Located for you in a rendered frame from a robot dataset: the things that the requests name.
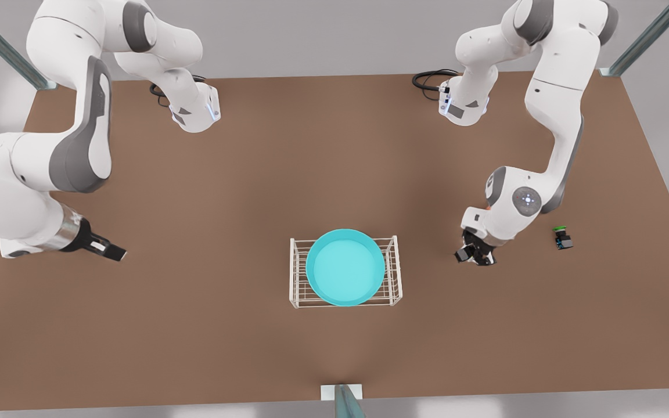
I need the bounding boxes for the cyan round plate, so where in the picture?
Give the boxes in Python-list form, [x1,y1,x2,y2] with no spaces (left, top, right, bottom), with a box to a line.
[305,229,387,308]

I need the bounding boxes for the green button switch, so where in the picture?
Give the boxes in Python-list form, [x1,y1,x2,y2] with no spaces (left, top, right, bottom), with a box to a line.
[552,226,575,251]

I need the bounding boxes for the white wire shelf rack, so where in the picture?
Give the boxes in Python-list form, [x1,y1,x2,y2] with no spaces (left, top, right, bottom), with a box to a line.
[289,235,404,309]

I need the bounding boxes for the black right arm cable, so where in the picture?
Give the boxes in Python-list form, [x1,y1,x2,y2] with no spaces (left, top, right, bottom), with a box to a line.
[149,74,208,109]

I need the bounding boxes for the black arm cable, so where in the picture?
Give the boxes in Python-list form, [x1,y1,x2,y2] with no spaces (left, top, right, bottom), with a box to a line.
[149,74,208,109]
[412,69,461,101]

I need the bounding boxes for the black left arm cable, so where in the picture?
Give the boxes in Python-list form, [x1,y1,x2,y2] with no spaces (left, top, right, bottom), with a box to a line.
[412,69,461,101]

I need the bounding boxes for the silver frame post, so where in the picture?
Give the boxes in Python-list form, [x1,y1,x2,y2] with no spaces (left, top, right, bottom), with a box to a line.
[0,0,58,91]
[598,0,669,78]
[320,383,366,418]

